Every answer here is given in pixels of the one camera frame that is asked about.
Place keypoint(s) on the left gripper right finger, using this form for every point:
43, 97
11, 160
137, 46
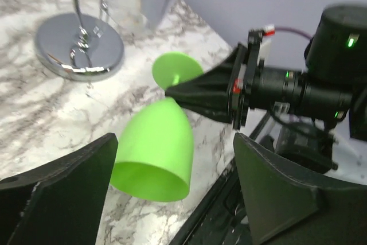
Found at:
289, 204

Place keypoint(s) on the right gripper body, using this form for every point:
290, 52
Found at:
249, 58

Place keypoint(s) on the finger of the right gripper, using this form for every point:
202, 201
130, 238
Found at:
222, 116
214, 86

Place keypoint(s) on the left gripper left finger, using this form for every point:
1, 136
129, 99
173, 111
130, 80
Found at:
60, 202

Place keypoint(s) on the green plastic wine glass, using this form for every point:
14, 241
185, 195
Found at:
155, 154

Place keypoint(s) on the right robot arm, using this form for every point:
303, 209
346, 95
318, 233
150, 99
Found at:
307, 105

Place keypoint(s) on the chrome wine glass rack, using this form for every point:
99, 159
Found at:
80, 47

